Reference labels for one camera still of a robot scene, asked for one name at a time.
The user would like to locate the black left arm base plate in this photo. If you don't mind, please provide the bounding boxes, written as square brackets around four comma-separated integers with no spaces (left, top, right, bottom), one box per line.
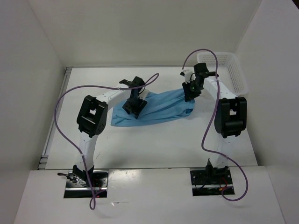
[61,170,109,199]

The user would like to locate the white perforated plastic basket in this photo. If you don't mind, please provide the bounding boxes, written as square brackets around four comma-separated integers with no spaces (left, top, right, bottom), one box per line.
[197,51,249,96]

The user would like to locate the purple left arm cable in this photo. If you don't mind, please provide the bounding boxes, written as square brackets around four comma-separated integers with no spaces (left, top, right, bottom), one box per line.
[54,73,160,210]

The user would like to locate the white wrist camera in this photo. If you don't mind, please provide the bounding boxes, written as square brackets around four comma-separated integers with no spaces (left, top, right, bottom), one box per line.
[180,70,194,84]
[138,89,150,100]

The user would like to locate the light blue mesh shorts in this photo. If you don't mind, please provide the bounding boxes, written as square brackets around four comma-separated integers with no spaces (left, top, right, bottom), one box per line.
[111,89,195,127]

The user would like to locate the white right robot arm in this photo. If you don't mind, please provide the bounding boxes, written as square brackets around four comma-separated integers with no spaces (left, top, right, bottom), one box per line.
[180,63,247,185]

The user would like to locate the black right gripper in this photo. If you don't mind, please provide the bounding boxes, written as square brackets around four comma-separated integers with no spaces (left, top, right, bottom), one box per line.
[182,79,203,102]

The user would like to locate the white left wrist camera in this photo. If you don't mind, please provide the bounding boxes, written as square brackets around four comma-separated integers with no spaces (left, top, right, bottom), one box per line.
[138,89,150,100]

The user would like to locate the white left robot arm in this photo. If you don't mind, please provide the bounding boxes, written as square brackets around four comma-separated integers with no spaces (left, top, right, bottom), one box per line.
[72,77,149,187]

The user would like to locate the aluminium table edge rail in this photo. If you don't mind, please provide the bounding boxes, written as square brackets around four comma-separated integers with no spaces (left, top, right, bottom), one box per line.
[37,66,73,170]

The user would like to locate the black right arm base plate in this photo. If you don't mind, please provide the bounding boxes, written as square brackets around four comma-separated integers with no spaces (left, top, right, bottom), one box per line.
[190,168,235,196]

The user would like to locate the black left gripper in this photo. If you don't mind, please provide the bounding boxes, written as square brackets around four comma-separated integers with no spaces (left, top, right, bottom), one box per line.
[122,95,147,119]

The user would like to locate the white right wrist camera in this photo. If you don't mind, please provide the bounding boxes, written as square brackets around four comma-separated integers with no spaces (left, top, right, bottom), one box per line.
[180,70,194,84]

